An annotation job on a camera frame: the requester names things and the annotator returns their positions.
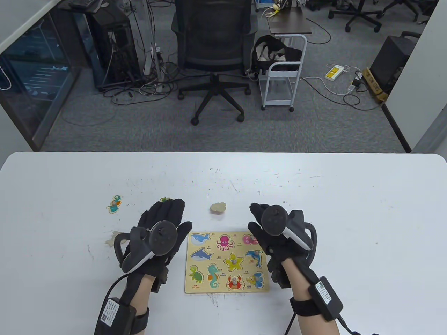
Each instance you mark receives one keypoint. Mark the yellow starfish puzzle piece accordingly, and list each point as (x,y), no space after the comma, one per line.
(232,265)

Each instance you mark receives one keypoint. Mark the black computer tower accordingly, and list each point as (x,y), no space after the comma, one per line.
(118,45)

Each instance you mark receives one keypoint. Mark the red crab puzzle piece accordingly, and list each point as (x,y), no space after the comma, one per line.
(234,282)

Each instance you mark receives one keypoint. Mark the person's left hand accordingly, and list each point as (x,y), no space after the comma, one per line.
(164,213)

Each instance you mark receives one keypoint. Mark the black keyboard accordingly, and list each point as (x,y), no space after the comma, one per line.
(85,4)

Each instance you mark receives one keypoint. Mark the black bag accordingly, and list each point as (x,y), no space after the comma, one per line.
(269,43)

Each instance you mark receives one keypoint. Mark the black mesh office chair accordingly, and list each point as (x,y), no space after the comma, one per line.
(213,35)

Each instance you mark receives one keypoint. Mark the wooden animal puzzle frame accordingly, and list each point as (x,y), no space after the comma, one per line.
(216,254)

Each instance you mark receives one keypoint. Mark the person's right forearm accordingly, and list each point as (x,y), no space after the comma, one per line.
(303,279)

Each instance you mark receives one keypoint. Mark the black swivel office chair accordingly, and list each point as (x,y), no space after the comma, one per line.
(405,5)
(361,14)

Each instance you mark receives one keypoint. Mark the person's left forearm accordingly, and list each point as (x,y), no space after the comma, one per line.
(143,293)

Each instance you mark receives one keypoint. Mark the yellow white power strip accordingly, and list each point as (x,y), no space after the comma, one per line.
(334,72)

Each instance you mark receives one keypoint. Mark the glass partition panel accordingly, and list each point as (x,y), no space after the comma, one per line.
(38,80)

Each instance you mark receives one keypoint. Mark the white rolling cart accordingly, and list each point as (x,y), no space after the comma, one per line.
(284,65)

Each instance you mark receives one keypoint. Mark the dark brown side desk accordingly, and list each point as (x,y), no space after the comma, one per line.
(290,22)

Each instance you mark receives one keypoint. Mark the yellow blue fish puzzle piece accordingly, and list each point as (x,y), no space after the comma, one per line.
(255,279)

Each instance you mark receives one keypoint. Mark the seahorse puzzle piece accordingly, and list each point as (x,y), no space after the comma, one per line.
(114,204)

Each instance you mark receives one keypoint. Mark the black cabinet box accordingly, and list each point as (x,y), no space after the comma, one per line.
(393,59)

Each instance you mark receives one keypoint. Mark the pink wooden puzzle piece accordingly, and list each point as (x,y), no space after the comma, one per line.
(248,240)

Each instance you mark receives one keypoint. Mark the cardboard box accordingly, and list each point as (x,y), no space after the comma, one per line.
(374,85)

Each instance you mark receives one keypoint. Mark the person's right hand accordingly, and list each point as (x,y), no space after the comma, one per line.
(265,244)

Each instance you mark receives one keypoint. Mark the power adapter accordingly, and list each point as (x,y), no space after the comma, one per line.
(355,83)

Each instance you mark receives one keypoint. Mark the white desk leg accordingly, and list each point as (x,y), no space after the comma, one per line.
(155,52)

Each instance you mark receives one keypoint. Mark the plain wooden puzzle piece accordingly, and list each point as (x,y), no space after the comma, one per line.
(218,208)
(111,240)

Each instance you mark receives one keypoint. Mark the black labelled wrist box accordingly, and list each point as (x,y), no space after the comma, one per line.
(326,298)
(113,315)

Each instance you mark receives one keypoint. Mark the black white handheld controller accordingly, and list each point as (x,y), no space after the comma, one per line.
(274,220)
(162,237)

